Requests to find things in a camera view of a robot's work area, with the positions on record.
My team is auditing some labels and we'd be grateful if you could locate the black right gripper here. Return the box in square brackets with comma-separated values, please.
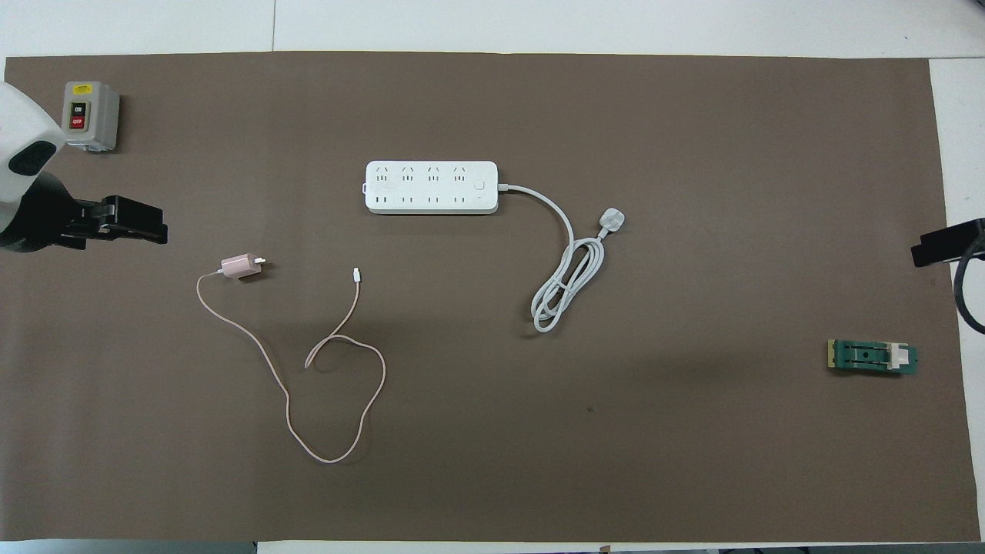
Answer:
[911, 219, 985, 269]

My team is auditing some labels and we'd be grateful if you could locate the pink charger adapter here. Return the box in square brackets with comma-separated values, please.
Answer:
[221, 253, 268, 280]

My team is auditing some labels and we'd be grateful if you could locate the white power strip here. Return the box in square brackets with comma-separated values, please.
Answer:
[365, 159, 499, 216]

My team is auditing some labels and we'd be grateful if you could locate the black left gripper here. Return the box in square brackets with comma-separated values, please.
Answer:
[65, 195, 169, 247]

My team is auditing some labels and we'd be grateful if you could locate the grey on off switch box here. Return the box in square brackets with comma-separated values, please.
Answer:
[61, 81, 120, 152]

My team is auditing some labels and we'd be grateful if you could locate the green circuit board fixture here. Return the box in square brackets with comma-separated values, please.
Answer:
[827, 339, 919, 378]

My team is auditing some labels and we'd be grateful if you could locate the brown table mat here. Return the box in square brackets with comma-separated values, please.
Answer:
[0, 51, 982, 543]

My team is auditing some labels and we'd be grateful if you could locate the white power cord with plug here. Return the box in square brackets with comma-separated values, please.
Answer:
[498, 183, 626, 333]

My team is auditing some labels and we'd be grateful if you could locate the pink charging cable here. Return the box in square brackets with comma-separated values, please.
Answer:
[196, 267, 386, 465]

